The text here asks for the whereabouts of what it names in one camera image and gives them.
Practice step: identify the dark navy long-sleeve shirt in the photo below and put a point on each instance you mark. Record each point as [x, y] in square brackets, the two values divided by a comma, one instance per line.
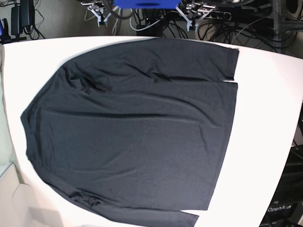
[136, 132]

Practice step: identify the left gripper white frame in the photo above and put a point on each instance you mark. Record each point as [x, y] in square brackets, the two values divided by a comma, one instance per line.
[193, 13]

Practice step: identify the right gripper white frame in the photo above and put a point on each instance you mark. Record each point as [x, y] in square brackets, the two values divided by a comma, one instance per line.
[99, 12]

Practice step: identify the black power adapter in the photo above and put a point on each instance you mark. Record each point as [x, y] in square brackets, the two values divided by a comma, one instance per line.
[23, 18]

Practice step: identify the black OpenArm equipment case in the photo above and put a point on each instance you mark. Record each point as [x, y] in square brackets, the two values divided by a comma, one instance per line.
[286, 206]

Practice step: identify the black power strip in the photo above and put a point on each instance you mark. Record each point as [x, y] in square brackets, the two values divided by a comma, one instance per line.
[219, 15]

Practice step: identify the blue plastic box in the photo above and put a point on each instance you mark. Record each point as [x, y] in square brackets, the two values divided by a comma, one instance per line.
[146, 4]

